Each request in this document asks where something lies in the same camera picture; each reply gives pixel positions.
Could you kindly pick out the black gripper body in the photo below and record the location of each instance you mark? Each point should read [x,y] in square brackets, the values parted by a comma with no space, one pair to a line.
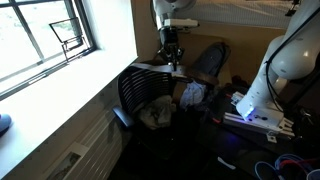
[170,41]

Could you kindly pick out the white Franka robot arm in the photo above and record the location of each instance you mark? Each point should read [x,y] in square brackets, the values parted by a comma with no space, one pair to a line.
[263,93]

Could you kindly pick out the black slatted office chair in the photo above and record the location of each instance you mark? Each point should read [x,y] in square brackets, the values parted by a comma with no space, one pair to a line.
[143,86]

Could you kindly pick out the light blue shirt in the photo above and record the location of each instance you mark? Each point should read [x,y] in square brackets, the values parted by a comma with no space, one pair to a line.
[192,95]

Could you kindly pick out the crumpled gray cloth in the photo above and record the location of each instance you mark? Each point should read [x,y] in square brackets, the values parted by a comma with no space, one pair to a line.
[156,113]

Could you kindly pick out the black clamp red tip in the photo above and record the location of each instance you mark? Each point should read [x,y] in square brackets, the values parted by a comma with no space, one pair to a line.
[216,120]
[228,95]

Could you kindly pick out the white quilted bed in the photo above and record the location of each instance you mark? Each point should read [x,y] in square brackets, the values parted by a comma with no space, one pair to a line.
[246,11]

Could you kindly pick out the black robot table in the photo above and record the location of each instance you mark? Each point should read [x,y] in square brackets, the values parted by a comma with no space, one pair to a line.
[230,143]

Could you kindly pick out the white paper scrap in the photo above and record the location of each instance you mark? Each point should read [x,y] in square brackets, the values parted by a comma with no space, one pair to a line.
[226,163]

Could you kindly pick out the dark cap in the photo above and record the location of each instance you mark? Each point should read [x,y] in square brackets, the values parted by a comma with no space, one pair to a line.
[4,122]

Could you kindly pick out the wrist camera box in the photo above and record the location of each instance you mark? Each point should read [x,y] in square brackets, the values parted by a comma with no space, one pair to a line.
[181,23]

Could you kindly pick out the dark window frame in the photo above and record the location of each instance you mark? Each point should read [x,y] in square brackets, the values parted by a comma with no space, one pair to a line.
[85,23]

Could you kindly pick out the aluminium robot base mount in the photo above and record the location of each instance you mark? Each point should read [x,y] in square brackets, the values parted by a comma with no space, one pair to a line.
[253,124]

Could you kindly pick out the white wall radiator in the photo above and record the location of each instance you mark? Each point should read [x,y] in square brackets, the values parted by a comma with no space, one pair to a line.
[96,146]

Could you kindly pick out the black camera tripod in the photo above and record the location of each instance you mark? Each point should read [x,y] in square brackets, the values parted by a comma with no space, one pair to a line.
[294,8]

